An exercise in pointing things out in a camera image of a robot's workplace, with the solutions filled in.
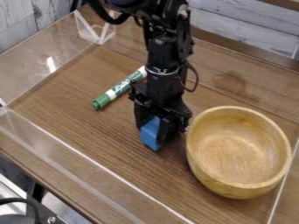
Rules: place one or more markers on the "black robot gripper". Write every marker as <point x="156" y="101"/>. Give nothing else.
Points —
<point x="159" y="98"/>

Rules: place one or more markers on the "blue foam block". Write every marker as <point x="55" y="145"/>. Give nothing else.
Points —
<point x="148" y="134"/>

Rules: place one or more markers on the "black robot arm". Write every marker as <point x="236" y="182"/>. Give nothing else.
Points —
<point x="165" y="22"/>

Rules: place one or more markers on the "light wooden bowl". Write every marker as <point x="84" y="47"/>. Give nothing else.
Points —
<point x="238" y="151"/>

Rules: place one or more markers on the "green dry erase marker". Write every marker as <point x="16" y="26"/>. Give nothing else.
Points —
<point x="123" y="86"/>

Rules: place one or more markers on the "clear acrylic tray wall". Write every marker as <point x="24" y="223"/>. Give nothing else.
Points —
<point x="84" y="154"/>

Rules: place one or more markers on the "black metal table frame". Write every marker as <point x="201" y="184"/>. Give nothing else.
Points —
<point x="37" y="213"/>

